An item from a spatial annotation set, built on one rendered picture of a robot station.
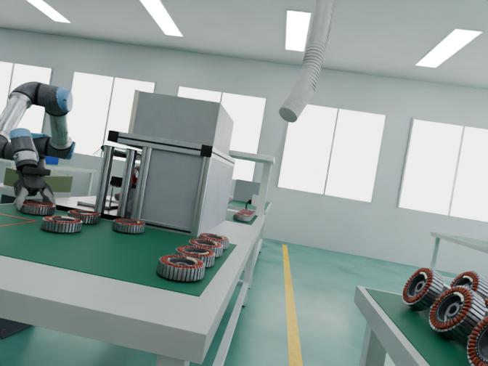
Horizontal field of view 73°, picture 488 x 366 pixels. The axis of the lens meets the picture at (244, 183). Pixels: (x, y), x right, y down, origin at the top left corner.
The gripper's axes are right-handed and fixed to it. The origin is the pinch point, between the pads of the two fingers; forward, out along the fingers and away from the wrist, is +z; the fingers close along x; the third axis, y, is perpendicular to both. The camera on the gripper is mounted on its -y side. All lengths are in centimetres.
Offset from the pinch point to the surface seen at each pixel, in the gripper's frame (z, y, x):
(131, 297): 45, -67, 26
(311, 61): -88, -91, -182
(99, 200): 0.3, -9.3, -19.5
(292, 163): -106, 56, -507
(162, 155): -6, -40, -29
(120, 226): 18.9, -30.1, -8.6
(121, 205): 5.7, -16.7, -23.5
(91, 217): 10.9, -18.5, -6.9
